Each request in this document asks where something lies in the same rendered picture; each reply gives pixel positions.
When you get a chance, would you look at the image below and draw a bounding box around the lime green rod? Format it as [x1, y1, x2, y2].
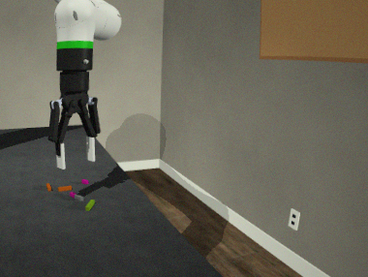
[85, 200, 95, 211]

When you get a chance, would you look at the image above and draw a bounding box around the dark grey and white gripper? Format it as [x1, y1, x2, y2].
[48, 72, 101, 169]

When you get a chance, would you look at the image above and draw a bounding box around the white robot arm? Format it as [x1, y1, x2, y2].
[54, 0, 121, 73]

